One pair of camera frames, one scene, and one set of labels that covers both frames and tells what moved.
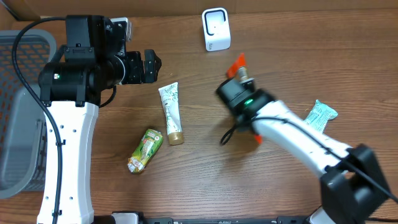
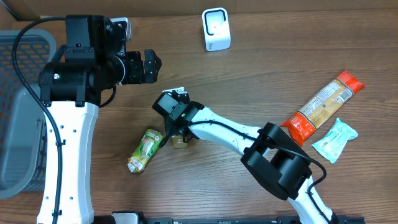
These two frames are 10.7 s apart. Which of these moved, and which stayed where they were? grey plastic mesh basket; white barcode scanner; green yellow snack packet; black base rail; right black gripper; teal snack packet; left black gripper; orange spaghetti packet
Moved: orange spaghetti packet; teal snack packet; right black gripper
Stayed: grey plastic mesh basket; white barcode scanner; green yellow snack packet; left black gripper; black base rail
